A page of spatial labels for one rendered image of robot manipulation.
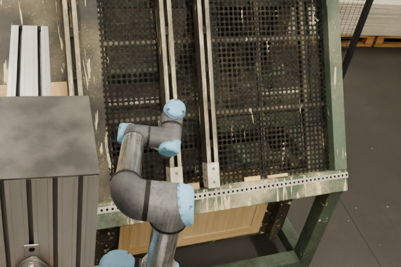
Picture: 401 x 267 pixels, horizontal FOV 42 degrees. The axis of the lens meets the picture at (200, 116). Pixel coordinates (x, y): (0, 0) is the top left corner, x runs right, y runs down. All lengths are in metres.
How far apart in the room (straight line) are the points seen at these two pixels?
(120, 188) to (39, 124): 0.46
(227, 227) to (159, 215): 1.78
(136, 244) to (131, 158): 1.49
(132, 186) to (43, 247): 0.42
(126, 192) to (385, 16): 5.38
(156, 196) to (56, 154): 0.50
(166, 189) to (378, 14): 5.26
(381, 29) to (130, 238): 4.46
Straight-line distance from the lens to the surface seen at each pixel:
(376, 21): 6.51
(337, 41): 2.94
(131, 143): 1.70
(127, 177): 1.49
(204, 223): 3.11
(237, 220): 3.20
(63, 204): 1.02
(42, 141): 1.04
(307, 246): 3.31
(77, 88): 2.37
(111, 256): 1.82
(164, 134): 1.80
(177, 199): 1.44
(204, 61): 2.53
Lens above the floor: 2.70
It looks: 36 degrees down
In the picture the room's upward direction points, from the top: 11 degrees clockwise
